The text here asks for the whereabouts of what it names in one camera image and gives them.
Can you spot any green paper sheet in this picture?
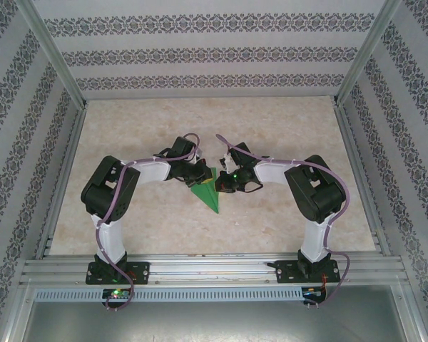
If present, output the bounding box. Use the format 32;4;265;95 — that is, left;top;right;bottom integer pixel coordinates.
190;165;223;215

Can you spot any grey sheet metal tray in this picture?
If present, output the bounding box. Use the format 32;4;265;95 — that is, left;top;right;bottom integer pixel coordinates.
1;284;427;342

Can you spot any long aluminium mounting rail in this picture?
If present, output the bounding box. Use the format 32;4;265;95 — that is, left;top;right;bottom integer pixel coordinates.
19;251;413;288

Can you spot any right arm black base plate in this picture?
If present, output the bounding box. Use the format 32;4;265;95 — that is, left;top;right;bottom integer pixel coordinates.
276;259;342;285

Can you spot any grey slotted cable duct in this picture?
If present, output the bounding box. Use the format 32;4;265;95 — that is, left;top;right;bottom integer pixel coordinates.
34;286;304;303

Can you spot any aluminium side rail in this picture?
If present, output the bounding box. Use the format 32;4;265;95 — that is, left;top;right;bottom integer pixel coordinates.
332;100;392;258
34;101;90;260

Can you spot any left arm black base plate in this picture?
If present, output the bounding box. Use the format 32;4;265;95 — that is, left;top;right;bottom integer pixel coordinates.
85;261;151;286

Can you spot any aluminium frame corner post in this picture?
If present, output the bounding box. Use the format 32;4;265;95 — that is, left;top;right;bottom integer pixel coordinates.
332;0;404;107
13;0;90;108

